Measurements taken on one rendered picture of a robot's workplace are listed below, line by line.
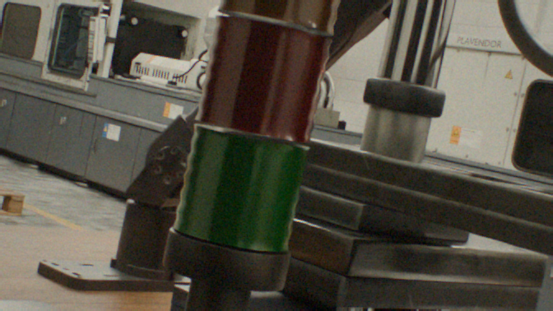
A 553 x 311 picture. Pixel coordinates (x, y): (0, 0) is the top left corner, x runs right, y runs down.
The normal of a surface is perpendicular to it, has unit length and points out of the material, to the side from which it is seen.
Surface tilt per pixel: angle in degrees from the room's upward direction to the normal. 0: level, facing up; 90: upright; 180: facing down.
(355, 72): 90
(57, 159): 90
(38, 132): 90
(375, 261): 90
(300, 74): 104
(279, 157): 76
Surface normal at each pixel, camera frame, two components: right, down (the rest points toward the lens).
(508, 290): 0.68, 0.18
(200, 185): -0.69, 0.14
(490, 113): -0.75, -0.12
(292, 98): 0.56, -0.09
